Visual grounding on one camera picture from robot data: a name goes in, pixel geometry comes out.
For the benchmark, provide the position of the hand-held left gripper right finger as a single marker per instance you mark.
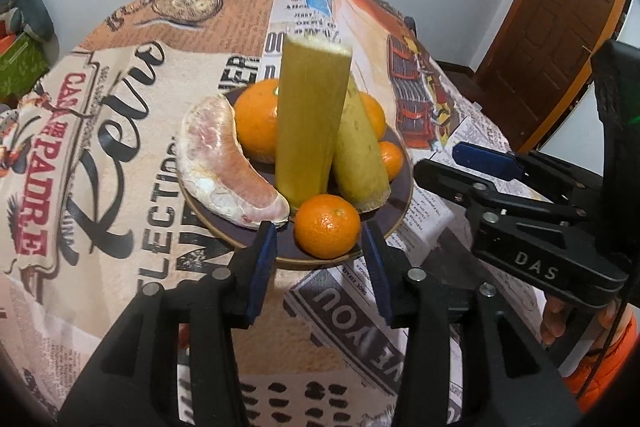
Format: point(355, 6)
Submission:
point(379, 272)

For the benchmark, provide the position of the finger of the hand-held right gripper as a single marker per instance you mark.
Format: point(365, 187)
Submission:
point(450, 182)
point(485, 159)

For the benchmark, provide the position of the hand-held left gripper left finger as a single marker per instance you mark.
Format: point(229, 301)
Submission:
point(262, 267)

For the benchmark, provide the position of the dark round plate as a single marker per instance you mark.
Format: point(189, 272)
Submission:
point(400, 202)

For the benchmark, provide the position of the small tangerine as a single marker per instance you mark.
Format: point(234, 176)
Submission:
point(326, 226)
point(392, 159)

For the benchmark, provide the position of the short sugarcane piece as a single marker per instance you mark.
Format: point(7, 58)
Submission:
point(357, 157)

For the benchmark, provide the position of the large orange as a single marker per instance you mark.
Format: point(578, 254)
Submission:
point(257, 127)
point(374, 114)

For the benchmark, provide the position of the peeled pomelo segment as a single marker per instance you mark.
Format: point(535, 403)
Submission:
point(220, 167)

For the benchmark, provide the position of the long sugarcane piece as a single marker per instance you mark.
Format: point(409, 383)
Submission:
point(310, 117)

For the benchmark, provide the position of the person's right forearm orange sleeve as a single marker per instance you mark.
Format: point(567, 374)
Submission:
point(610, 367)

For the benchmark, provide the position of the person's right hand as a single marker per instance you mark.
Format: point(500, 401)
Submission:
point(552, 322)

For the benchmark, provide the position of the brown wooden door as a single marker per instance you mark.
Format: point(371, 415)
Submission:
point(560, 7)

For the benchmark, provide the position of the printed newspaper-pattern tablecloth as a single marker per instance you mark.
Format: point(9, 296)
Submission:
point(125, 147)

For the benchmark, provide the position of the green storage box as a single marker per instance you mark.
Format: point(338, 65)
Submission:
point(22, 67)

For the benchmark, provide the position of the grey plush toy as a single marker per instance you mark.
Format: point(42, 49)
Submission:
point(27, 4)

